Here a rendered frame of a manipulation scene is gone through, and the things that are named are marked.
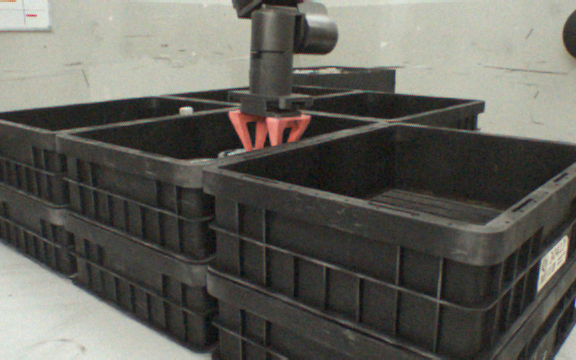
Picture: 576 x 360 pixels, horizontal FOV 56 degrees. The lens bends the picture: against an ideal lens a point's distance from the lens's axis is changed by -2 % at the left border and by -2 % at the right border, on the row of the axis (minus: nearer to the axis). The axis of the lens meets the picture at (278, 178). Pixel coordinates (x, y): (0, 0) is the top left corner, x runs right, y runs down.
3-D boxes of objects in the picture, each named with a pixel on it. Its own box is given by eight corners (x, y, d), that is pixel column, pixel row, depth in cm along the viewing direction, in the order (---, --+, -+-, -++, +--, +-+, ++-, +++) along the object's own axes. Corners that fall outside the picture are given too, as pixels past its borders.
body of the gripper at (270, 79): (259, 102, 79) (261, 50, 77) (314, 110, 72) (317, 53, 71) (226, 104, 74) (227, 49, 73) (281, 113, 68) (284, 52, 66)
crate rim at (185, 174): (194, 190, 55) (193, 167, 54) (51, 151, 74) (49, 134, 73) (392, 137, 84) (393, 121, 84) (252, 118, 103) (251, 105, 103)
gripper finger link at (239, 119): (260, 157, 81) (262, 93, 79) (296, 166, 76) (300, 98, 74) (226, 163, 76) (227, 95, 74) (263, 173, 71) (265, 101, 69)
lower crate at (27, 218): (66, 288, 79) (57, 211, 76) (-16, 240, 98) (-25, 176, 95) (253, 221, 108) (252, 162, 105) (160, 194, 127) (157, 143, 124)
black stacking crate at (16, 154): (59, 217, 77) (50, 138, 74) (-23, 182, 95) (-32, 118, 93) (251, 167, 106) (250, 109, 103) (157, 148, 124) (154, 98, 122)
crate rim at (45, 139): (51, 151, 74) (49, 134, 73) (-32, 128, 93) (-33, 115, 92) (251, 118, 103) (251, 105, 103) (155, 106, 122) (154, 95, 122)
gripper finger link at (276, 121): (271, 160, 79) (273, 95, 77) (309, 168, 75) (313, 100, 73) (237, 166, 74) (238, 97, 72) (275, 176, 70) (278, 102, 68)
